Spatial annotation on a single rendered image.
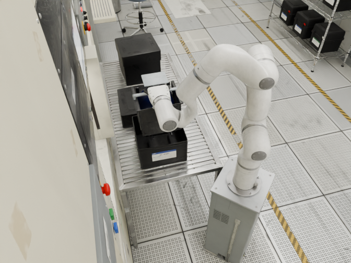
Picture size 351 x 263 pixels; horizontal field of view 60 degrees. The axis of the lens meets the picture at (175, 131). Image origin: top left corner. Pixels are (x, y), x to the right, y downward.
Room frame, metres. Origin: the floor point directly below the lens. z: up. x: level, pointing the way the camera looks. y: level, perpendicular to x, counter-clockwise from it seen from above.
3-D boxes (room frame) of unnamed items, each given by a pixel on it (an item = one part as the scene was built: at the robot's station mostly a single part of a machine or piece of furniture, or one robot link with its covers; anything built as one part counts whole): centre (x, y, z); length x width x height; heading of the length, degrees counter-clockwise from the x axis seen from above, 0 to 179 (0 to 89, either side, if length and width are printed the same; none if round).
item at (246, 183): (0.97, -0.37, 0.85); 0.19 x 0.19 x 0.18
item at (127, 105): (1.59, 0.23, 0.83); 0.29 x 0.29 x 0.13; 13
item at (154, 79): (1.23, 0.09, 1.12); 0.24 x 0.20 x 0.32; 103
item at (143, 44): (2.03, 0.27, 0.89); 0.29 x 0.29 x 0.25; 18
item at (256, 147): (0.94, -0.37, 1.07); 0.19 x 0.12 x 0.24; 177
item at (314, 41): (3.36, -1.84, 0.31); 0.30 x 0.28 x 0.26; 12
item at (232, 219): (0.97, -0.37, 0.38); 0.28 x 0.28 x 0.76; 59
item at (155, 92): (1.13, 0.07, 1.25); 0.11 x 0.10 x 0.07; 13
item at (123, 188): (1.63, 0.18, 0.38); 1.30 x 0.60 x 0.76; 14
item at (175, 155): (1.23, 0.10, 0.85); 0.28 x 0.28 x 0.17; 13
